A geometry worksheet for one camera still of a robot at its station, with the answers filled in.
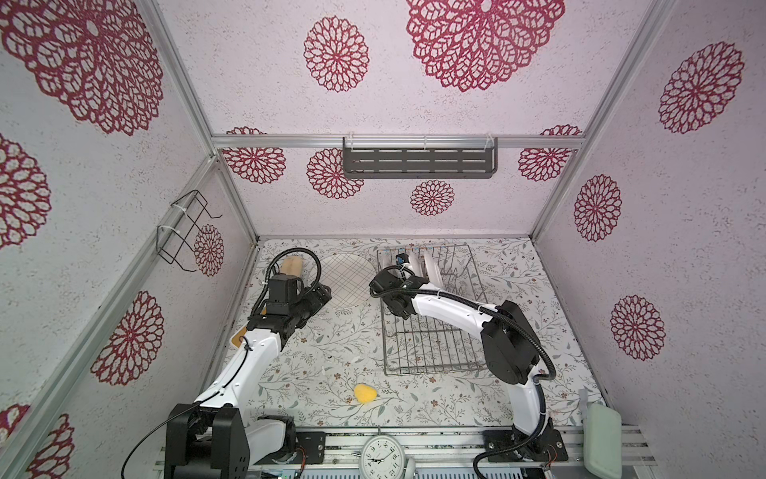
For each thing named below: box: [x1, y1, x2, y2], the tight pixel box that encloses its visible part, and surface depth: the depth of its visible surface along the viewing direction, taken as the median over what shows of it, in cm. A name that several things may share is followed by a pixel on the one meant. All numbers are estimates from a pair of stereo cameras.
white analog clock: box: [359, 435, 406, 479], surface depth 70 cm
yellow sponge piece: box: [354, 383, 379, 404], surface depth 83 cm
